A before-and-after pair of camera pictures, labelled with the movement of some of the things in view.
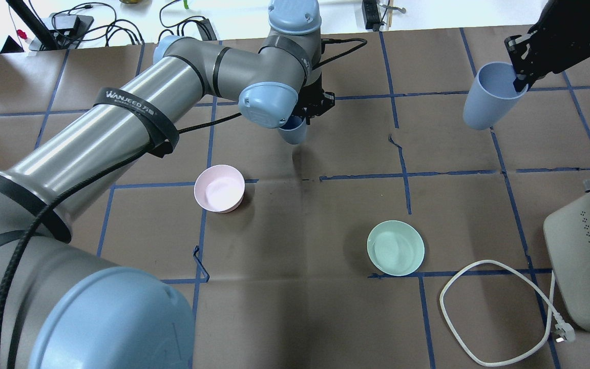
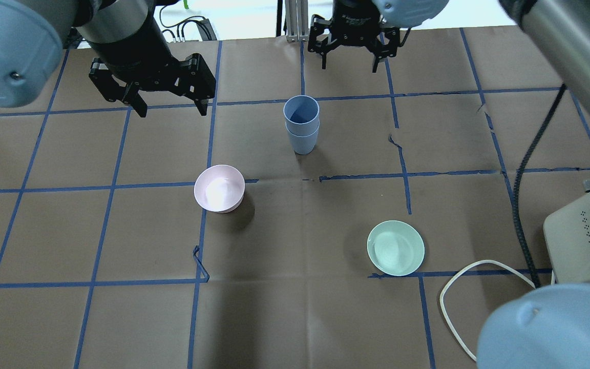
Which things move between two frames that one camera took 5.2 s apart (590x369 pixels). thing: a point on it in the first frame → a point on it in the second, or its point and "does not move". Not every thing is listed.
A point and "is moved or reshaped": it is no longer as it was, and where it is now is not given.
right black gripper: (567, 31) → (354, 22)
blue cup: (294, 130) → (303, 144)
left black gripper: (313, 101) → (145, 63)
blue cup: (491, 95) is moved or reshaped
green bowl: (395, 248) does not move
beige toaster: (584, 241) does not move
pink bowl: (220, 188) does not move
